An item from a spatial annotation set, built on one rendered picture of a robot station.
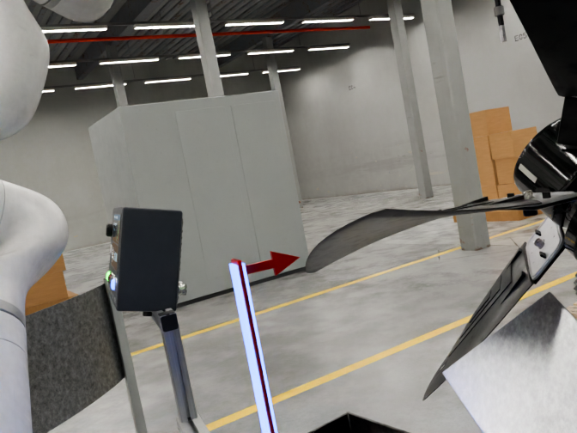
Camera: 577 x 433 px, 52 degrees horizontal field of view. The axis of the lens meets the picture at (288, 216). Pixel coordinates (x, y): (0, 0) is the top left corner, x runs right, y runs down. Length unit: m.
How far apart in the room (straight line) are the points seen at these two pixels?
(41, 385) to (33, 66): 1.53
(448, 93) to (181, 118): 2.96
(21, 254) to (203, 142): 6.18
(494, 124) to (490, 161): 0.53
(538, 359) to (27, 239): 0.60
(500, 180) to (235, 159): 3.96
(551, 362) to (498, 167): 8.38
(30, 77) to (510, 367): 0.69
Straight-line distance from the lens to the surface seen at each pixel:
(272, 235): 7.20
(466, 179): 6.88
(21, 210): 0.81
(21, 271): 0.75
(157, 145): 6.69
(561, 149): 0.76
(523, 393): 0.69
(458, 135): 6.86
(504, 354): 0.71
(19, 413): 0.65
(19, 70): 0.87
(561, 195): 0.70
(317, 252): 0.63
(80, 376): 2.38
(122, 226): 1.12
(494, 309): 0.84
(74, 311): 2.36
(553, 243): 0.80
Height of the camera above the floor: 1.27
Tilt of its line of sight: 4 degrees down
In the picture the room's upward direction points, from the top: 11 degrees counter-clockwise
